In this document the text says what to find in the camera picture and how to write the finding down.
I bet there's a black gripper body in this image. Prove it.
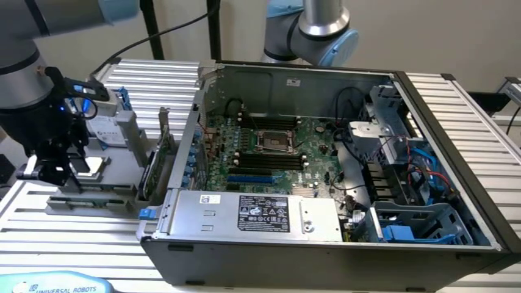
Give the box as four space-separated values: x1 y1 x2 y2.
0 97 90 159

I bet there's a black RAM slot bank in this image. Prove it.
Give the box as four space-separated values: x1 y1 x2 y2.
238 116 297 129
234 151 305 171

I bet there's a silver CPU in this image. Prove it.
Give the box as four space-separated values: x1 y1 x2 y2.
67 154 111 178

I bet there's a silver hard disk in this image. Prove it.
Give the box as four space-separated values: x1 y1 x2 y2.
85 90 135 148

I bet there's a grey parts rack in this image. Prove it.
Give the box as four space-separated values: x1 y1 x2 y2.
42 109 181 215

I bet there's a graphics card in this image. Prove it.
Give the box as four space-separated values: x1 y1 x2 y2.
137 106 177 197

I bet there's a blue release latch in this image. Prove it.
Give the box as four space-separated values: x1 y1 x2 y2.
137 206 158 221

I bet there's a blue Universal Robots joint cap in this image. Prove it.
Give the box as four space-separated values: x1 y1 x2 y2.
0 270 114 293

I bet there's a silver power supply unit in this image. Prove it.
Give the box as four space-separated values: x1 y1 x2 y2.
155 189 343 242

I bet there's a blue expansion slot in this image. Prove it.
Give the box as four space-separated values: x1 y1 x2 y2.
225 175 274 187

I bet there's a black expansion slot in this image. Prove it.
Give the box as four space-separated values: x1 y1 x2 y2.
226 167 274 177

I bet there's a CPU socket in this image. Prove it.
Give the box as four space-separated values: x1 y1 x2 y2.
251 128 297 154

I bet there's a small silver heatsink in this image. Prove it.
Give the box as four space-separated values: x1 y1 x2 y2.
289 186 318 198

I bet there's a green motherboard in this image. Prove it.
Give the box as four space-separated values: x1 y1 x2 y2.
194 114 358 211

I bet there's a black open PC case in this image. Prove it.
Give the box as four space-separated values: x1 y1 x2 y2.
138 59 521 288

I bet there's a silver disk bay cage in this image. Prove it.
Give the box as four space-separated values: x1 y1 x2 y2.
347 84 424 172

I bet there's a blue plastic drive bay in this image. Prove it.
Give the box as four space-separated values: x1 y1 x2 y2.
367 201 475 245

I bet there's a black box beside table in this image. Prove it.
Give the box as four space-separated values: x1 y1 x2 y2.
466 90 510 116

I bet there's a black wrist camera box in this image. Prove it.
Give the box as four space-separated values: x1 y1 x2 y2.
42 66 109 103

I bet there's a short black wire loop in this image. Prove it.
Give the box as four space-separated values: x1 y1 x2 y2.
225 96 246 116

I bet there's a black upright post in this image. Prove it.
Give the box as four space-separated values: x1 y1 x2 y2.
203 0 222 61
138 0 166 60

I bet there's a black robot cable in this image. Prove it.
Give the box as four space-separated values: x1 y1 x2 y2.
101 0 221 65

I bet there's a black looped wire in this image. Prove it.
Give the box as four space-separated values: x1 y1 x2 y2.
333 86 367 143

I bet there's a blue wire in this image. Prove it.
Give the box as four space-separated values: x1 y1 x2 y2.
409 145 442 204

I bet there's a red wire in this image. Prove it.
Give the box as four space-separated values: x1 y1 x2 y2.
405 142 452 192

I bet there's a black thin cable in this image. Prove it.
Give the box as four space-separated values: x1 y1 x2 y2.
503 106 521 136

